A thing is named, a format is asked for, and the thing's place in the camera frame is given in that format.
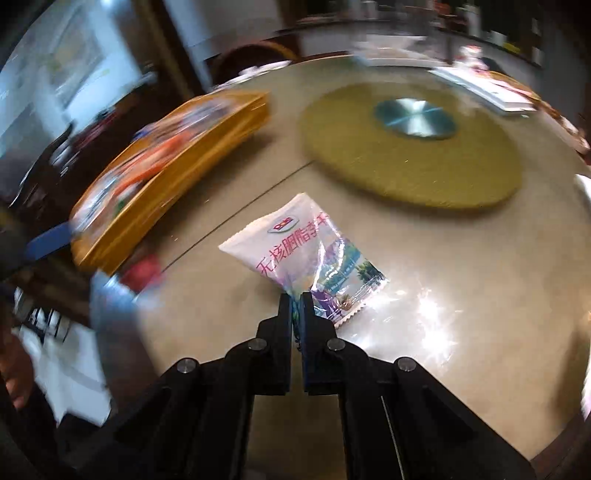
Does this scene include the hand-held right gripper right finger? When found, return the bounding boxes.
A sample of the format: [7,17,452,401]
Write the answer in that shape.
[299,291,537,480]

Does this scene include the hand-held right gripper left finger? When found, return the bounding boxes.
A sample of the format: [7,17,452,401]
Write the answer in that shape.
[60,292,293,480]

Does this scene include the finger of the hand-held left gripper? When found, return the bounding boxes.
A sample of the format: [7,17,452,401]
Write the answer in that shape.
[89,271,155,411]
[24,222,77,260]

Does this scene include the red snack packet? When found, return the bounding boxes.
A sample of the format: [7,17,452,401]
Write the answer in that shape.
[121,256,163,292]

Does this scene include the white purple snack packet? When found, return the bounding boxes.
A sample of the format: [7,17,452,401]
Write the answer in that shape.
[218,192,389,329]

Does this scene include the cardboard box with yellow tape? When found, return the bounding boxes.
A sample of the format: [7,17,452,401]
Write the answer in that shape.
[69,89,271,277]

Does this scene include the person's left hand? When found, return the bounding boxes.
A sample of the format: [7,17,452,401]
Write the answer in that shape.
[0,330,37,411]

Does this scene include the orange cracker packet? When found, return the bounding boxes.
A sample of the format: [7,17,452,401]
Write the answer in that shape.
[122,131,197,188]

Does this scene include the round metal turntable hub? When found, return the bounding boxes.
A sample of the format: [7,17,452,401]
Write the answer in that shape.
[373,98,458,141]

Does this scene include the wooden chair with curved back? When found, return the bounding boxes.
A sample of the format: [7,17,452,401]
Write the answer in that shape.
[210,41,301,88]

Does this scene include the white tray with red scraps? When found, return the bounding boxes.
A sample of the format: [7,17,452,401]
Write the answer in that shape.
[427,46,541,114]

